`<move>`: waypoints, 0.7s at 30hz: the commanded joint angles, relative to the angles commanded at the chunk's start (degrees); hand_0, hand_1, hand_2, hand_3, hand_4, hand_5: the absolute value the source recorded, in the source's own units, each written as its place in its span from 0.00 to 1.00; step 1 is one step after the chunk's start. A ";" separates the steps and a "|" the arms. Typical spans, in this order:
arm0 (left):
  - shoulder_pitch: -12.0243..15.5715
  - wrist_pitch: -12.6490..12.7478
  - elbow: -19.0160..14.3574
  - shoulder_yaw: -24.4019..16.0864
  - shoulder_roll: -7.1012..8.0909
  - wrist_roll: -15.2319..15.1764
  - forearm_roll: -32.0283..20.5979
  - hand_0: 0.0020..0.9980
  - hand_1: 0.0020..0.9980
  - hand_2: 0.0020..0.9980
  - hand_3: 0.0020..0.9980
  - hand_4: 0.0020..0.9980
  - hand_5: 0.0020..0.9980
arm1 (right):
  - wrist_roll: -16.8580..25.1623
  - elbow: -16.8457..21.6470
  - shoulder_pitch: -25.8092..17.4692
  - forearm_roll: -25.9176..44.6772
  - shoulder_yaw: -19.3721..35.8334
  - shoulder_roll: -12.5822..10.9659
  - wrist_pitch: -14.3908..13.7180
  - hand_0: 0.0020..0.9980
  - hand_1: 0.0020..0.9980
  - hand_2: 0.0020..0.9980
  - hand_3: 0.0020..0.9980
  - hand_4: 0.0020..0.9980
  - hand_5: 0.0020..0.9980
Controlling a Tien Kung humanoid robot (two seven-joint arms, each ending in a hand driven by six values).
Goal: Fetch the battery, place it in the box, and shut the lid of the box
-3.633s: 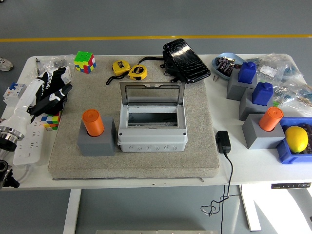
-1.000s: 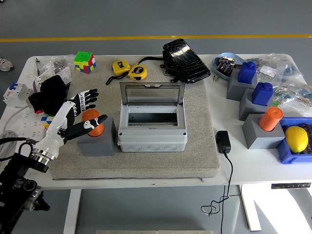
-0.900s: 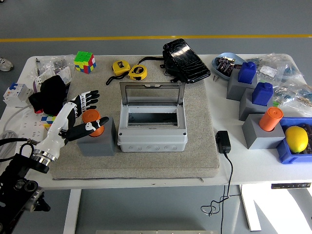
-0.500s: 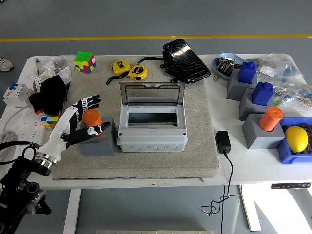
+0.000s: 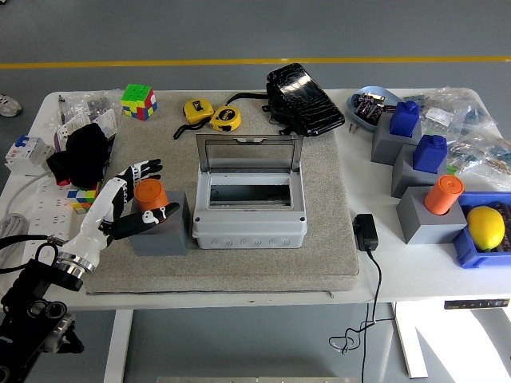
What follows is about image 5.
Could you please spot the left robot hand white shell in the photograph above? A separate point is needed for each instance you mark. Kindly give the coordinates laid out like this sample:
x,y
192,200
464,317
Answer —
x,y
97,217

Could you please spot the orange cylinder battery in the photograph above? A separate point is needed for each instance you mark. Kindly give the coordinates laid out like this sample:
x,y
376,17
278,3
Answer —
x,y
441,195
149,195

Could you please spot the transparent grey box lid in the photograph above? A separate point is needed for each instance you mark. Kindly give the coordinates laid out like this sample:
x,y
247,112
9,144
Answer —
x,y
297,155

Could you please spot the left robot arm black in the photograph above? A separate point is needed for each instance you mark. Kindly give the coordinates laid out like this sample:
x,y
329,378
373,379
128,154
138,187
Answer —
x,y
28,303

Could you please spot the grey plastic junction box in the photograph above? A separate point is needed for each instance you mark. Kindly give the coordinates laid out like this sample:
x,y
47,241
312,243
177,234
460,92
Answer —
x,y
247,229

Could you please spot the blue block battery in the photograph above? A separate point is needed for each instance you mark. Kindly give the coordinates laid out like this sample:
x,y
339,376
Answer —
x,y
404,119
429,155

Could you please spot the colourful puzzle cube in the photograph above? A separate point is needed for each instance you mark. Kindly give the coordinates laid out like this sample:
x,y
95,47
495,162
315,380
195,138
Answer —
x,y
81,199
137,101

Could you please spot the white power strip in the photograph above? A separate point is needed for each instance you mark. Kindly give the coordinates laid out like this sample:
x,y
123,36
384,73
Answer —
x,y
52,215

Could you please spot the black cloth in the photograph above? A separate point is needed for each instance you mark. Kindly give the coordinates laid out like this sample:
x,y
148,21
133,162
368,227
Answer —
x,y
84,153

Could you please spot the grey cube holder round hole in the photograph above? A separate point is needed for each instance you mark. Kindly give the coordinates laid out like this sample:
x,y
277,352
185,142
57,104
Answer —
x,y
163,241

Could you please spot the white circuit breaker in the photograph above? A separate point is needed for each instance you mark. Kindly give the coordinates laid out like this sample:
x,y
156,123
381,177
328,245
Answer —
x,y
28,155

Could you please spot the clear bags of small parts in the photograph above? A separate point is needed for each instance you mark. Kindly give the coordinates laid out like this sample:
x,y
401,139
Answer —
x,y
100,115

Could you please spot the white table leg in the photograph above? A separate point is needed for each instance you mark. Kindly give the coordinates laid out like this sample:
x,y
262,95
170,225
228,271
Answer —
x,y
117,347
411,347

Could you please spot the grey-brown mat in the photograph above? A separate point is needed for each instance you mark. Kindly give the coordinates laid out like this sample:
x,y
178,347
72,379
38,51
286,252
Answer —
x,y
223,271

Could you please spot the person's shoe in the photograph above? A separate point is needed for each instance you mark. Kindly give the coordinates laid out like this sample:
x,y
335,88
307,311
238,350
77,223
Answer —
x,y
8,105

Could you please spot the yellow tape measure squarish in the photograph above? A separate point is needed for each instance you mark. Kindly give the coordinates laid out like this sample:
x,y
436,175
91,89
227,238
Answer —
x,y
197,109

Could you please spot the yellow tape measure round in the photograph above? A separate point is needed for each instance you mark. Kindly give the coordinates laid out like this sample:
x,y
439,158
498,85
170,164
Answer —
x,y
225,117

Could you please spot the glossy black pouch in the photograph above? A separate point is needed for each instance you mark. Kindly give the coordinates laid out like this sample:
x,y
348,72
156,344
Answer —
x,y
305,99

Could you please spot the small screws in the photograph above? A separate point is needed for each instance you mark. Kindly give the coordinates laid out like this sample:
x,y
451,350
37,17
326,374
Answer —
x,y
353,128

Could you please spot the light blue dish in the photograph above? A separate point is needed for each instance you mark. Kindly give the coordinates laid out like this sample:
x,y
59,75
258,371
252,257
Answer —
x,y
355,113

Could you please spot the dark components in dish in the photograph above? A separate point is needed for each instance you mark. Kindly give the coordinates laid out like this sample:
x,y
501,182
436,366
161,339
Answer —
x,y
367,107

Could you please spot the blue plastic bin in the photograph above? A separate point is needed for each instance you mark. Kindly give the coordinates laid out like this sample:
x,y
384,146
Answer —
x,y
467,251

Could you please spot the clear bags of electronic parts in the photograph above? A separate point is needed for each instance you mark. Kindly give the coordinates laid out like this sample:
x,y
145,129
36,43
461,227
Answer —
x,y
471,131

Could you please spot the black table control panel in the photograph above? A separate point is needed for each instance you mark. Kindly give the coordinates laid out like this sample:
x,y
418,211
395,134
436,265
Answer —
x,y
475,304

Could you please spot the yellow lemon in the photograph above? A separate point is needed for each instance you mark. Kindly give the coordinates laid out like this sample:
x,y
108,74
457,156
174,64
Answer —
x,y
485,229

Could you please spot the dark components in bin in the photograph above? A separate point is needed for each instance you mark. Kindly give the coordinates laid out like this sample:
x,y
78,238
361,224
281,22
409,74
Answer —
x,y
506,223

